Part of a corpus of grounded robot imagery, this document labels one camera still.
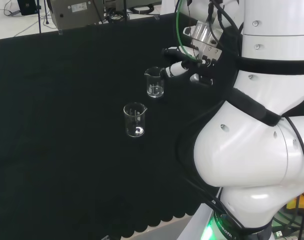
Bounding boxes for green cable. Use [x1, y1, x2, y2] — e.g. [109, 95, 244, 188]
[175, 0, 203, 64]

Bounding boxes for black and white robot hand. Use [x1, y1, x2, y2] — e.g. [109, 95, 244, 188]
[161, 45, 224, 88]

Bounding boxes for black bench cloth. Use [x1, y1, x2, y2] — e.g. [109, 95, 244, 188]
[0, 11, 245, 239]

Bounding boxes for coiled black cable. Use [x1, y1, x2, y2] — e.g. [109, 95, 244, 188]
[128, 5, 155, 15]

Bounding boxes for tangled black cable bundle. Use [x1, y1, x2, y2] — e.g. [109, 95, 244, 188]
[103, 6, 127, 24]

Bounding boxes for black stand pole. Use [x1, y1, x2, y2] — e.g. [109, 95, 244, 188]
[122, 0, 129, 22]

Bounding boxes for gray metal cabinet with label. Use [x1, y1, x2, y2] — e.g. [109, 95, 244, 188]
[46, 0, 106, 32]

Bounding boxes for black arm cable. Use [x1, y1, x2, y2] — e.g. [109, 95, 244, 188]
[281, 115, 304, 240]

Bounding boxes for silver wrist mount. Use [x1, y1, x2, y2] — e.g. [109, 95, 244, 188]
[182, 20, 223, 62]

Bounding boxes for black tripod pole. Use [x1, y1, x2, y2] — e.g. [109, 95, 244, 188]
[36, 0, 42, 34]

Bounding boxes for clear glass beaker white graduations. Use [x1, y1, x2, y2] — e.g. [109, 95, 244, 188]
[123, 101, 148, 138]
[144, 66, 166, 99]

